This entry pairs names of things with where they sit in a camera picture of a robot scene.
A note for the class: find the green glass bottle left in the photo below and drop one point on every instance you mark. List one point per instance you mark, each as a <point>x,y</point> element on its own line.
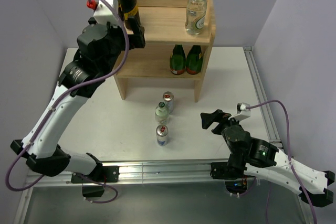
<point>177,60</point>

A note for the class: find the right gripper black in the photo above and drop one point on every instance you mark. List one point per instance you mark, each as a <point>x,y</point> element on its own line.
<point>217,116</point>

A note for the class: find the aluminium rail frame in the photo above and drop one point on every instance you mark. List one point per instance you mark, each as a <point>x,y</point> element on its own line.
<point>120,132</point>

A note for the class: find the silver can rear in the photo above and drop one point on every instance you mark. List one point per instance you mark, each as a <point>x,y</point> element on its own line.
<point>168,99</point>

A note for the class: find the green glass bottle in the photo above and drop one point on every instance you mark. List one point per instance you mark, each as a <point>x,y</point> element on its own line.
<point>194,60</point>
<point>177,60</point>

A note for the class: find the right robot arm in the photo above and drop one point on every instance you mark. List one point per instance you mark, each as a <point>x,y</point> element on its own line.
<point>250,156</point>

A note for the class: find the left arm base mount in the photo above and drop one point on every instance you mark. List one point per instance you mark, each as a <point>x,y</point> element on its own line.
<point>94,185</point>

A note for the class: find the silver can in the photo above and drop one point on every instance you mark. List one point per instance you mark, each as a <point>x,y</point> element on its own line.
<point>168,99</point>
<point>162,134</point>

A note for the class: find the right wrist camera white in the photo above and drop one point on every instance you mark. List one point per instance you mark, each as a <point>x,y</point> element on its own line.
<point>242,112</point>

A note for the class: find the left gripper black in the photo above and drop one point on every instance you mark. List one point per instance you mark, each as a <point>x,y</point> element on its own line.
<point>136,40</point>

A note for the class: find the clear bottle green cap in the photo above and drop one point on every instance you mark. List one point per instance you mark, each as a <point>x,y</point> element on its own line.
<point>195,16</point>

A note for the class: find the wooden two-tier shelf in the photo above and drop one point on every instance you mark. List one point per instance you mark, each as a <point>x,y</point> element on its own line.
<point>164,23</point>

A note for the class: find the silver can front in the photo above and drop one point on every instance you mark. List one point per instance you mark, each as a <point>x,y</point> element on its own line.
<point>162,134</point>

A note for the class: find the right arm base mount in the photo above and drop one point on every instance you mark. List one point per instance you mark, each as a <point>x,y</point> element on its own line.
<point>236,182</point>

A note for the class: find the green glass bottle right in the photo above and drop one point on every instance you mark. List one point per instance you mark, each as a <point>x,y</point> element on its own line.
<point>194,60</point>

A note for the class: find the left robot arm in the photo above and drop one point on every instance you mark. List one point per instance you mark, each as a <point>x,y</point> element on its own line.
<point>40,147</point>

